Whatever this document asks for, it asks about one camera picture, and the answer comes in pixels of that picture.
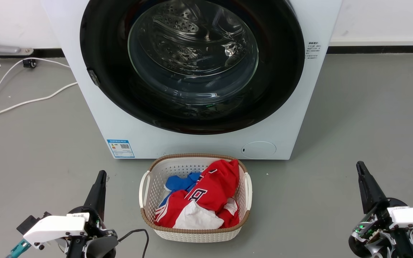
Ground blue garment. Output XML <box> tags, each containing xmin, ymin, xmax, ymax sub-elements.
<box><xmin>159</xmin><ymin>172</ymin><xmax>202</xmax><ymax>208</ymax></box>

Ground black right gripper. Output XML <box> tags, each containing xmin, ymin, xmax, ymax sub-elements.
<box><xmin>349</xmin><ymin>161</ymin><xmax>408</xmax><ymax>248</ymax></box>

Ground white plastic laundry basket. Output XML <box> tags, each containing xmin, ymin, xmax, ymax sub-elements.
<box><xmin>139</xmin><ymin>153</ymin><xmax>253</xmax><ymax>243</ymax></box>

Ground white front-load washing machine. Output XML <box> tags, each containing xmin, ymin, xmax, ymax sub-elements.
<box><xmin>42</xmin><ymin>0</ymin><xmax>343</xmax><ymax>161</ymax></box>

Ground round white filter cover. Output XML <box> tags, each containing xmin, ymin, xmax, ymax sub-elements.
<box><xmin>241</xmin><ymin>141</ymin><xmax>277</xmax><ymax>159</ymax></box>

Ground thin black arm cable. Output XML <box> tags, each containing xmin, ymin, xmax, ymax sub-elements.
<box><xmin>117</xmin><ymin>229</ymin><xmax>150</xmax><ymax>258</ymax></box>

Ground long white floor cable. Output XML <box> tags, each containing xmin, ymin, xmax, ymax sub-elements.
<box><xmin>0</xmin><ymin>82</ymin><xmax>78</xmax><ymax>121</ymax></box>

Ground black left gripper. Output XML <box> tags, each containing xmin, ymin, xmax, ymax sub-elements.
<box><xmin>67</xmin><ymin>171</ymin><xmax>118</xmax><ymax>240</ymax></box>

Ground black round glass washer door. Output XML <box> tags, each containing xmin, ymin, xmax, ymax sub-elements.
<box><xmin>80</xmin><ymin>0</ymin><xmax>305</xmax><ymax>135</ymax></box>

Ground red sports jersey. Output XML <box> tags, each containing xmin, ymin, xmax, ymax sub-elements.
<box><xmin>155</xmin><ymin>159</ymin><xmax>240</xmax><ymax>229</ymax></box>

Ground blue energy label sticker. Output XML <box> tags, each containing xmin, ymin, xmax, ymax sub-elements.
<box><xmin>107</xmin><ymin>139</ymin><xmax>135</xmax><ymax>158</ymax></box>

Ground white garment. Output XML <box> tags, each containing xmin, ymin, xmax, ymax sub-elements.
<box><xmin>173</xmin><ymin>201</ymin><xmax>225</xmax><ymax>230</ymax></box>

